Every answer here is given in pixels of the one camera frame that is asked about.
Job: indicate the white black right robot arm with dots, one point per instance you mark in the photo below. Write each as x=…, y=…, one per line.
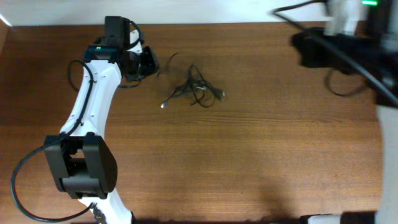
x=361, y=37

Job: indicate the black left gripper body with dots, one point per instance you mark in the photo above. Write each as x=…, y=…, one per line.
x=149, y=62

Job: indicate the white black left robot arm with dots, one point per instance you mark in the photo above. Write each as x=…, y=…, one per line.
x=81, y=163

